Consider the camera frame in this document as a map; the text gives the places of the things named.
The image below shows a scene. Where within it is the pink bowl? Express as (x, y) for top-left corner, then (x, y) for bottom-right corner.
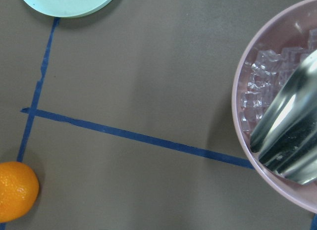
(231, 0), (317, 213)

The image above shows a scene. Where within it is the orange fruit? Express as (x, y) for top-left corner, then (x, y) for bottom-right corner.
(0, 161), (39, 223)

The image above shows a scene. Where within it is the metal scoop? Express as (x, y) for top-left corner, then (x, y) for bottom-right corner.
(250, 51), (317, 185)

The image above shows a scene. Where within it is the green plate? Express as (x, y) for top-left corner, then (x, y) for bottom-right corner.
(23, 0), (112, 18)

